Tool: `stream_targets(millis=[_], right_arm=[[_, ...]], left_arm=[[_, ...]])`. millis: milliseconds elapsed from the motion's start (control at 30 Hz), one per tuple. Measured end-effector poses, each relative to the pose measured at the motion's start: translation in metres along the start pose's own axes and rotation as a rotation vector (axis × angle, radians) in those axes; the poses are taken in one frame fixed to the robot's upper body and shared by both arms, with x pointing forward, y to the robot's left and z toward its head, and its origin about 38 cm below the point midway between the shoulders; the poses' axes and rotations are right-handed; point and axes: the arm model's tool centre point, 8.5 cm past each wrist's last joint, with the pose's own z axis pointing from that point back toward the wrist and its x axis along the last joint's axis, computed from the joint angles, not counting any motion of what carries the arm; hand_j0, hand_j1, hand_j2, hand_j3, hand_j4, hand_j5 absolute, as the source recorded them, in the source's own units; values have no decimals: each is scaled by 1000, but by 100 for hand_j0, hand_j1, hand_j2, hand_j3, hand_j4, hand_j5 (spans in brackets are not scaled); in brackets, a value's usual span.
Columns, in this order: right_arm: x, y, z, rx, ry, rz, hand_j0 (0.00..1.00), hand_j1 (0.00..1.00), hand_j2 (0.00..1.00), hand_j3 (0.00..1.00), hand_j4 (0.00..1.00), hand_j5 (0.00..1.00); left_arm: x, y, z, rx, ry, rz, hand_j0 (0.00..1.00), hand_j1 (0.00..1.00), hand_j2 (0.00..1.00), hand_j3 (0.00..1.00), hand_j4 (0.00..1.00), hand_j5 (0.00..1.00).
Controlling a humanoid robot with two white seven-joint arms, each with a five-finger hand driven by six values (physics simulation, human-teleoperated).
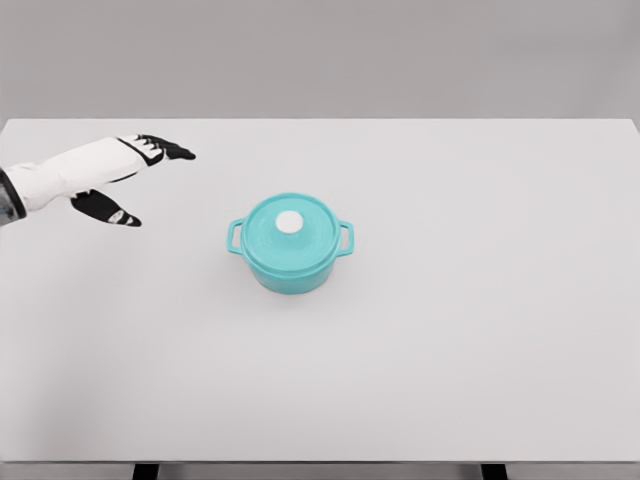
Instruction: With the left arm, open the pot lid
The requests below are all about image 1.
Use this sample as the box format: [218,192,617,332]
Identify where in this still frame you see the teal pot with handles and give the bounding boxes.
[226,216,356,295]

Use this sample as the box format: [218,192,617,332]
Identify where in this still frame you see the teal pot lid white knob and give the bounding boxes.
[240,193,344,272]

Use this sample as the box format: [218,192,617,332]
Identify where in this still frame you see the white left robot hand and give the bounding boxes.
[53,133,197,228]

